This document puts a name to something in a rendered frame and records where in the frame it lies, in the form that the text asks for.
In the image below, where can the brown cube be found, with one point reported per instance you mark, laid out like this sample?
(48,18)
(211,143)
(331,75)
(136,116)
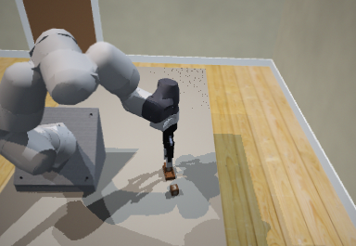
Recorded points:
(167,169)
(174,189)

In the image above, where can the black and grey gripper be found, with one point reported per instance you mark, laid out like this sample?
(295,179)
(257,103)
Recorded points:
(168,142)

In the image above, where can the brown wooden tray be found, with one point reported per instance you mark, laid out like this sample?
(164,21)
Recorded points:
(170,175)

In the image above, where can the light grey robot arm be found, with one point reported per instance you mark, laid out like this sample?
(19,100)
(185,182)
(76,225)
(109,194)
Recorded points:
(70,77)

